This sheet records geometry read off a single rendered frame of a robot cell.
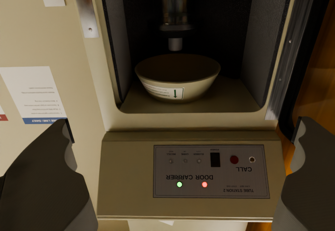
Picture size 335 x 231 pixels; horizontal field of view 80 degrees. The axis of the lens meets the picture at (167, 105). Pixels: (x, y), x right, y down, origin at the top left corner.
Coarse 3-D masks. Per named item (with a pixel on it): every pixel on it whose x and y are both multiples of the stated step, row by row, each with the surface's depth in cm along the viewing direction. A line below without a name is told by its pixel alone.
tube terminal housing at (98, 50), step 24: (96, 0) 30; (96, 48) 31; (96, 72) 33; (144, 96) 42; (216, 96) 41; (240, 96) 41; (120, 120) 37; (144, 120) 37; (168, 120) 37; (192, 120) 37; (216, 120) 37; (240, 120) 36; (264, 120) 36
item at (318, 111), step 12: (324, 24) 24; (324, 36) 24; (324, 48) 24; (312, 60) 26; (324, 60) 24; (312, 72) 26; (324, 72) 24; (312, 84) 26; (324, 84) 24; (300, 96) 29; (312, 96) 26; (324, 96) 25; (300, 108) 29; (312, 108) 27; (324, 108) 25; (324, 120) 25
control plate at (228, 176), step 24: (168, 168) 35; (192, 168) 34; (216, 168) 34; (240, 168) 34; (264, 168) 34; (168, 192) 34; (192, 192) 34; (216, 192) 33; (240, 192) 33; (264, 192) 33
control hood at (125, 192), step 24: (120, 144) 36; (144, 144) 36; (168, 144) 36; (192, 144) 36; (216, 144) 35; (240, 144) 35; (264, 144) 35; (120, 168) 35; (144, 168) 35; (120, 192) 34; (144, 192) 34; (96, 216) 34; (120, 216) 33; (144, 216) 33; (168, 216) 33; (192, 216) 33; (216, 216) 33; (240, 216) 32; (264, 216) 32
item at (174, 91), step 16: (144, 64) 45; (160, 64) 48; (176, 64) 49; (192, 64) 48; (208, 64) 45; (144, 80) 37; (160, 80) 49; (192, 80) 48; (208, 80) 36; (160, 96) 38; (176, 96) 37; (192, 96) 38
